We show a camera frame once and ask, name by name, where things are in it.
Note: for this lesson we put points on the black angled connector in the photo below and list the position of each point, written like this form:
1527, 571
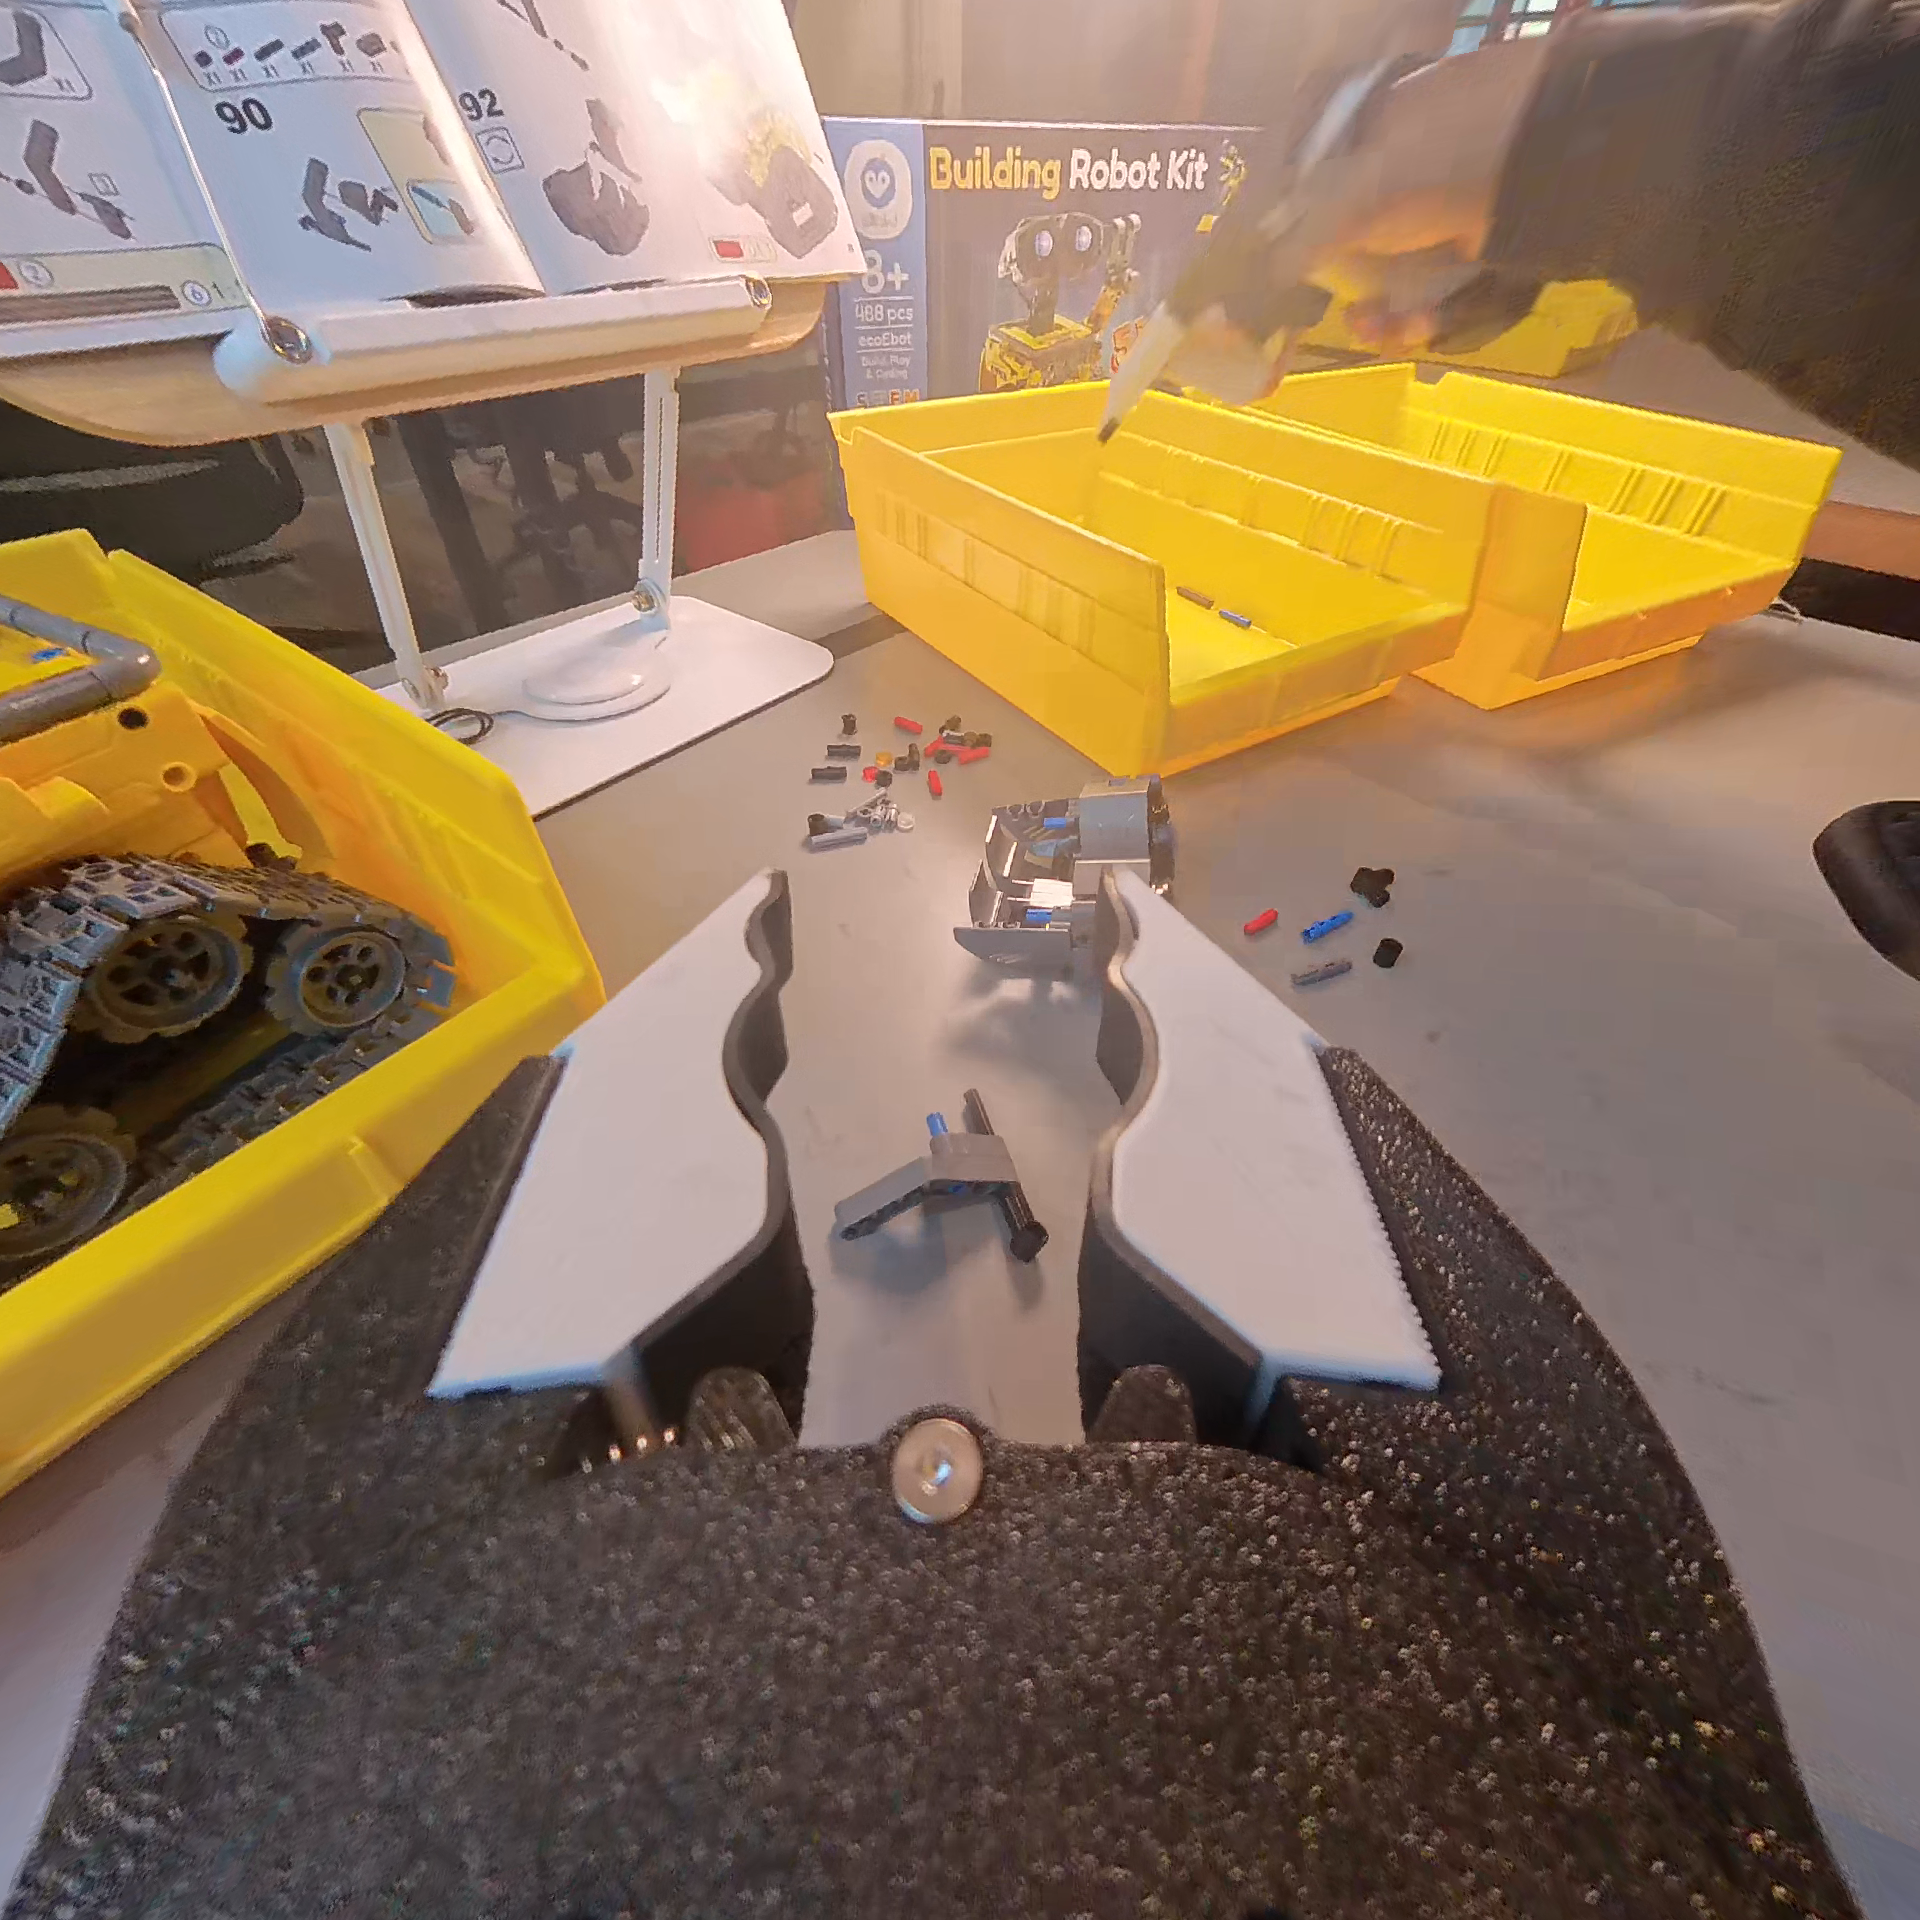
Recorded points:
1373, 882

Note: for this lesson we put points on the black pin connector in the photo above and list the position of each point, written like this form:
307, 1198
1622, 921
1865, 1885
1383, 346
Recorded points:
1027, 1236

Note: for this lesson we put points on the person's right hand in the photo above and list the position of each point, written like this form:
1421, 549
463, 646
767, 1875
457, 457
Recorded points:
1412, 240

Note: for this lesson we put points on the scattered small building pieces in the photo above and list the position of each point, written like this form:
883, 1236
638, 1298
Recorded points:
901, 764

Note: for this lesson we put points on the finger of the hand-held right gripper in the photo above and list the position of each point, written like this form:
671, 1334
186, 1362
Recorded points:
1162, 358

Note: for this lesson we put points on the robot kit box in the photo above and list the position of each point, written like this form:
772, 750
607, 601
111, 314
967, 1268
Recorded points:
1051, 240

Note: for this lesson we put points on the instruction booklet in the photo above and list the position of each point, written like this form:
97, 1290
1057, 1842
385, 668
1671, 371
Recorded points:
452, 149

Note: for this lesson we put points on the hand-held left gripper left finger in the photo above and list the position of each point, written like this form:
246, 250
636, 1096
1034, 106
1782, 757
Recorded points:
630, 1201

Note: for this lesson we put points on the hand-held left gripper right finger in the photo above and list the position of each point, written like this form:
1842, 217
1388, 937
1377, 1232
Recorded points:
1261, 1201

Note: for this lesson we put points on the grey bent building beam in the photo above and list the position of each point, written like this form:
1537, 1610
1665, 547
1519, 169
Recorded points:
932, 1185

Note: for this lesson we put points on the yellow bin with dividers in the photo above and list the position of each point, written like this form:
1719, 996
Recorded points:
975, 555

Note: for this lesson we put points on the person's right forearm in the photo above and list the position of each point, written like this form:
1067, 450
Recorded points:
1724, 180

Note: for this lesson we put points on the grey desk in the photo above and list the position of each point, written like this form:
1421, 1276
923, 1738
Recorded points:
1501, 1050

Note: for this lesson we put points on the book stand with wooden tray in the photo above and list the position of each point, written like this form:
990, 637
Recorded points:
452, 376

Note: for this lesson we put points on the grey toy robot head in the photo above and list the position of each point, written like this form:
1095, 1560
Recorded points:
1081, 869

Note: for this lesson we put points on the black armrest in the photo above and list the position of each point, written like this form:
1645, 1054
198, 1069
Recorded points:
1876, 884

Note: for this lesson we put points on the grey axle pin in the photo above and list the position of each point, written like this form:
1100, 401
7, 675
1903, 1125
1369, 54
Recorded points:
1321, 974

